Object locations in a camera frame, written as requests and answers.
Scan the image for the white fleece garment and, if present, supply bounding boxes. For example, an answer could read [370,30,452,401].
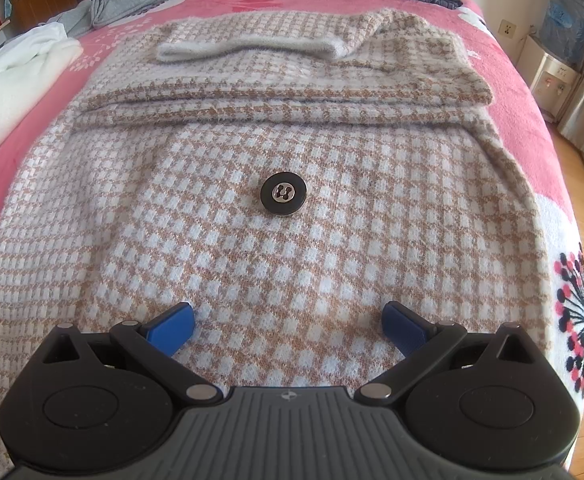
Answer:
[0,22,84,177]

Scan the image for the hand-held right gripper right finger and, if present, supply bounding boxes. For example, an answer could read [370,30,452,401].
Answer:
[354,301,546,406]

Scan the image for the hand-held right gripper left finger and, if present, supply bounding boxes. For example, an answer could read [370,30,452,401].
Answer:
[39,302,223,404]

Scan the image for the grey garment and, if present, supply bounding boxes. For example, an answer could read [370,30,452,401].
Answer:
[47,0,201,39]

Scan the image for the white water dispenser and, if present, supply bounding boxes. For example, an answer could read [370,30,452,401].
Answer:
[516,35,583,124]

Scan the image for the beige houndstooth coat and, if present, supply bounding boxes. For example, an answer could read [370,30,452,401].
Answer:
[0,8,581,477]

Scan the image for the pink floral blanket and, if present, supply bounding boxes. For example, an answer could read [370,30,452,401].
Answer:
[0,0,584,402]

